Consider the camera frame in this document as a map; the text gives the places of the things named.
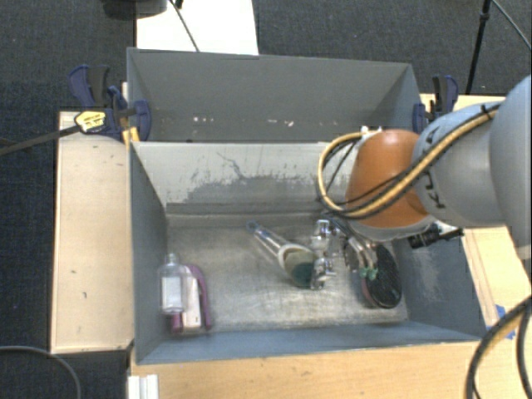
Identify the grey metal bin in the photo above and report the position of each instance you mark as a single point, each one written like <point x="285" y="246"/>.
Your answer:
<point x="257" y="168"/>

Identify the black cylinder on white bracket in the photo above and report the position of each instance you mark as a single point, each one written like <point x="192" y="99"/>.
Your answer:
<point x="424" y="238"/>

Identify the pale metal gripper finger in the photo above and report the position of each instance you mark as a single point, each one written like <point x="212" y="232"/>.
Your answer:
<point x="322" y="228"/>
<point x="322" y="271"/>

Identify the purple and white stapler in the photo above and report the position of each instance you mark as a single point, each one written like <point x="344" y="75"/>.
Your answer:
<point x="197" y="301"/>

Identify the pale wood flat board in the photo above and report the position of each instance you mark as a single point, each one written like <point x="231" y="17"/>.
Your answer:
<point x="93" y="239"/>

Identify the black round disc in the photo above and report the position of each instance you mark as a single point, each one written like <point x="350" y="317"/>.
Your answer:
<point x="384" y="279"/>

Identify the clear plastic bottle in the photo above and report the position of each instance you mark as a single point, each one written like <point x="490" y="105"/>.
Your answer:
<point x="171" y="287"/>

